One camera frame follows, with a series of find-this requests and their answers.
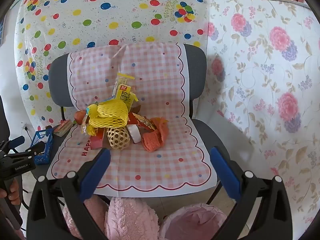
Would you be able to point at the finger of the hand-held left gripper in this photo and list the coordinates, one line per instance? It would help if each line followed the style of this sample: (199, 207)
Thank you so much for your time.
(17, 141)
(33, 152)

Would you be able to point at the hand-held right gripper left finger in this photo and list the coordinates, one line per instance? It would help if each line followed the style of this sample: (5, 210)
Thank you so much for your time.
(96, 172)

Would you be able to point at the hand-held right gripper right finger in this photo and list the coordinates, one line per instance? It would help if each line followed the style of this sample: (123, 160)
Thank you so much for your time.
(225, 172)

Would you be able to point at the red paper box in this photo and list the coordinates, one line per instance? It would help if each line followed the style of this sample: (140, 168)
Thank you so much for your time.
(97, 140)

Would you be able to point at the woven bamboo basket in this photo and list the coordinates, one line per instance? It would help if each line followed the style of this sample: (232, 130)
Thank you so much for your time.
(118, 138)

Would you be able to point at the pink lined bin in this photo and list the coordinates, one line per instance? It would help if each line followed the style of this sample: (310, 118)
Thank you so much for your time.
(197, 222)

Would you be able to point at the yellow foam net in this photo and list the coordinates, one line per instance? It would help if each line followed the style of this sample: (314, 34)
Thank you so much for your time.
(110, 116)

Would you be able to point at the red gold packet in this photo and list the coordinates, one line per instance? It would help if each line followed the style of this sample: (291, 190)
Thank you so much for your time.
(143, 122)

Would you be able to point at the orange knitted cloth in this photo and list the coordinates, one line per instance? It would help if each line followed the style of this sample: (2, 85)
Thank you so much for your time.
(156, 135)

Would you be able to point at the yellow snack packet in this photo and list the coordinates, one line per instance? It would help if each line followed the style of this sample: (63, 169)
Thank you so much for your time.
(124, 95)

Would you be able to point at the person's left hand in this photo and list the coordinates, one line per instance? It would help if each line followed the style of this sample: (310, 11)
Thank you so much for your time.
(12, 192)

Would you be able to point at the blue plastic basket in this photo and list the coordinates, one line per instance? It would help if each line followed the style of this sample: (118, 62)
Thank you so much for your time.
(43, 145)

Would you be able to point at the stack of brown cards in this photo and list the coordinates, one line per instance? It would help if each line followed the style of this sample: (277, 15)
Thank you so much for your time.
(62, 128)

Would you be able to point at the grey office chair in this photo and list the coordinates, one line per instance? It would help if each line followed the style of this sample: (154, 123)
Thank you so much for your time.
(217, 135)

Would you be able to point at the pink plush slipper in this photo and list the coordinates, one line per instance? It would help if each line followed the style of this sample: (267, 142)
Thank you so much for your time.
(130, 217)
(96, 212)

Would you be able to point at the white foam block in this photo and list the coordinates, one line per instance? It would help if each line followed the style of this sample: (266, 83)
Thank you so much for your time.
(135, 133)

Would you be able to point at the orange sausage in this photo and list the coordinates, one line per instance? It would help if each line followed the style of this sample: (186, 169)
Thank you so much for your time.
(79, 117)

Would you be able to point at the brown wooden piece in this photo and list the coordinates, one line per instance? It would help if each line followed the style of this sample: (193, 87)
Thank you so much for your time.
(137, 108)

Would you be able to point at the yellow clear packet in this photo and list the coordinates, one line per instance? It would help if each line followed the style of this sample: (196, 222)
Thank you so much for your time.
(126, 77)

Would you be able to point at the floral print backdrop sheet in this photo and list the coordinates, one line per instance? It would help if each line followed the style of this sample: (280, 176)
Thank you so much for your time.
(262, 80)

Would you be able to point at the pink checked cloth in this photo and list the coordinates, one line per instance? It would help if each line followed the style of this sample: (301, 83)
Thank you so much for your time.
(155, 85)

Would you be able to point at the clear plastic wrapper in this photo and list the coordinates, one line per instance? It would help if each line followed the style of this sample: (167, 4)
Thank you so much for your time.
(119, 55)

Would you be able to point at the balloon print backdrop sheet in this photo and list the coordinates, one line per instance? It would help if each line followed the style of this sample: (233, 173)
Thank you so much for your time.
(87, 12)

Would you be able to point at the white wall socket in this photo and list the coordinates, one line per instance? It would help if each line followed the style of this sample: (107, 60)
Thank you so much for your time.
(25, 127)

